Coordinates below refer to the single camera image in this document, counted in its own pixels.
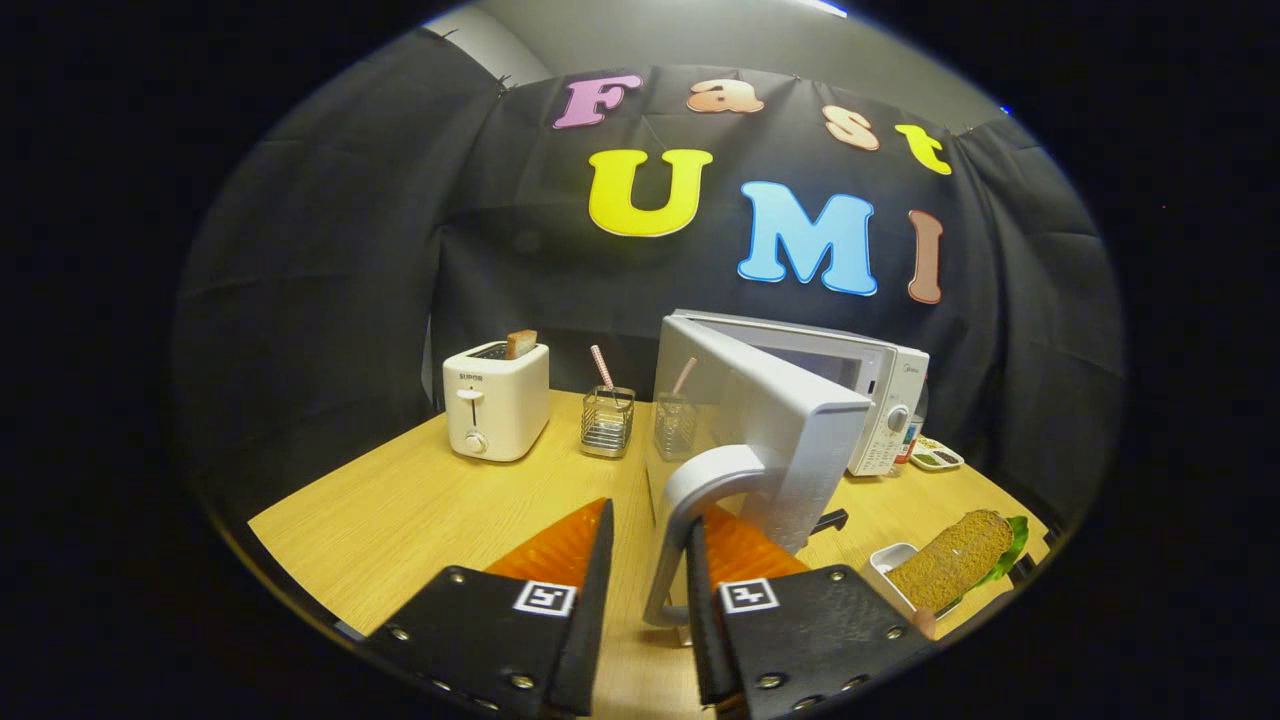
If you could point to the brown bread lettuce sandwich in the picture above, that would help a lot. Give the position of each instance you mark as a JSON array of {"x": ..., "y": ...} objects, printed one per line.
[{"x": 950, "y": 560}]

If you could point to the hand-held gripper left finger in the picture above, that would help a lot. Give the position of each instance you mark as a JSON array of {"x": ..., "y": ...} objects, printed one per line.
[{"x": 590, "y": 620}]

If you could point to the white divided dish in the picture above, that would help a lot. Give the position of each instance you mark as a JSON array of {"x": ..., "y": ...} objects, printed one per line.
[{"x": 938, "y": 467}]

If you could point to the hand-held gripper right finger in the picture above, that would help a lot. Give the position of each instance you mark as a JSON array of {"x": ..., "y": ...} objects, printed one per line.
[{"x": 700, "y": 620}]

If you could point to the toast slice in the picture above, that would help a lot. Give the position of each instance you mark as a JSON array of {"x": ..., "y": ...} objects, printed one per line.
[{"x": 521, "y": 345}]

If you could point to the white rectangular food tray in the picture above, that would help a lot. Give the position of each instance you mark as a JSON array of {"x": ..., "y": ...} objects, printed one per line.
[{"x": 888, "y": 558}]

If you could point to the white microwave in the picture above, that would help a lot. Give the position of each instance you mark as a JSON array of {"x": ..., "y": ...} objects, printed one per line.
[{"x": 780, "y": 430}]

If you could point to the black backdrop cloth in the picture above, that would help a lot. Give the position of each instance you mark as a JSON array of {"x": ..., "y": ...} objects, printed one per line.
[{"x": 350, "y": 300}]

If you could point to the white toaster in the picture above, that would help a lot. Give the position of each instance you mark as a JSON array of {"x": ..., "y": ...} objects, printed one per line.
[{"x": 500, "y": 410}]

